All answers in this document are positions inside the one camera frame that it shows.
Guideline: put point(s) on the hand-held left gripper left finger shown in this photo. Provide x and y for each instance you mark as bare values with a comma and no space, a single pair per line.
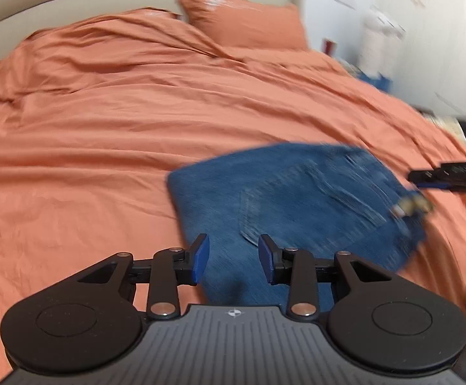
200,257

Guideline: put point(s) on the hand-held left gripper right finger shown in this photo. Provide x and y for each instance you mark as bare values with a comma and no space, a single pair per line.
265,258

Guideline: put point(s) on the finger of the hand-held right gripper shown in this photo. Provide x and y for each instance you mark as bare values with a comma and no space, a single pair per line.
437,176

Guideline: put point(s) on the blue denim pants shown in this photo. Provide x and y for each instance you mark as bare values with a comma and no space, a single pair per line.
297,208

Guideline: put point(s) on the pile of clothes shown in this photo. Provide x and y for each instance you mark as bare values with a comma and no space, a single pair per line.
449,122

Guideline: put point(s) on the orange duvet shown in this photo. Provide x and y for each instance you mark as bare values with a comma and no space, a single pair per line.
96,128

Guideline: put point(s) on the orange pillow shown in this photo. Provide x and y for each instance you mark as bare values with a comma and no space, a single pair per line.
160,13
245,20

